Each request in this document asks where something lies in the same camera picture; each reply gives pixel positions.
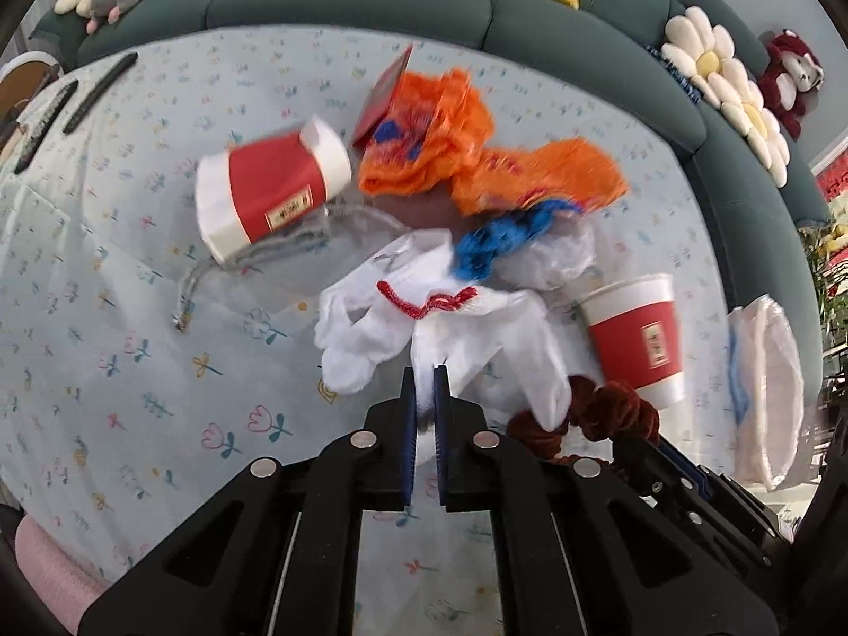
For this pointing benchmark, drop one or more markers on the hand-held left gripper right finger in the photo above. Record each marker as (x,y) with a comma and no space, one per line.
(442,440)

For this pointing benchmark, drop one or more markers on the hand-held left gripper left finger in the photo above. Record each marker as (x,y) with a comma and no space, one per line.
(407,440)

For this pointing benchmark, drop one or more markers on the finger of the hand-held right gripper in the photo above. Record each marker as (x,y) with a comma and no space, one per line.
(669,483)

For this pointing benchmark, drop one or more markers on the dark red velvet scrunchie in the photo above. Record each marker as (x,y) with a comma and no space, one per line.
(609,411)

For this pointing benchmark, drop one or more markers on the white cotton glove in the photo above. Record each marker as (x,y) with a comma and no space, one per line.
(490,344)
(358,338)

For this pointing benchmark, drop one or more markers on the white plastic packet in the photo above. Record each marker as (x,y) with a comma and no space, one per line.
(768,384)

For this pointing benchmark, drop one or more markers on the red and white paper cup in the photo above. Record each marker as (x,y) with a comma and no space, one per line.
(629,338)
(265,179)

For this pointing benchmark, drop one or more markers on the clear plastic bag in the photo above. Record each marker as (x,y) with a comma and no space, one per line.
(550,258)

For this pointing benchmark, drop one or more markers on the orange plastic bag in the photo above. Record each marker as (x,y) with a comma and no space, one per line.
(424,146)

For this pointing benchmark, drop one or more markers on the red envelope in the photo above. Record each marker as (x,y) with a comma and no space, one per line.
(384,96)

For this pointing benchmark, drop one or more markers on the potted plant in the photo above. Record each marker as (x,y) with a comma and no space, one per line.
(828,271)

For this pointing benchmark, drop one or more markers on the floral tablecloth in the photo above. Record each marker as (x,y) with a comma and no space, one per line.
(132,344)

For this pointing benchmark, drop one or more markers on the white daisy cushion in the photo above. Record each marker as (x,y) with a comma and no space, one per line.
(702,46)
(755,126)

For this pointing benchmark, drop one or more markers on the pink stool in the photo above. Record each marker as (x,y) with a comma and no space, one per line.
(46,570)

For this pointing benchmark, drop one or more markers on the blue knitted cloth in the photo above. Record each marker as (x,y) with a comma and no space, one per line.
(672,76)

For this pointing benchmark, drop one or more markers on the dark red plush monkey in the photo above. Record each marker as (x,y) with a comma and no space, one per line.
(792,76)

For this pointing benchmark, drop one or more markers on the dark green sofa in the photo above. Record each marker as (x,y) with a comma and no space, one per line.
(371,6)

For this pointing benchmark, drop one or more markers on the black remote control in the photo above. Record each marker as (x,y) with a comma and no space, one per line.
(50,120)
(99,89)

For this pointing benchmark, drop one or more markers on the round wooden side table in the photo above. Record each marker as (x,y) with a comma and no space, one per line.
(26,79)

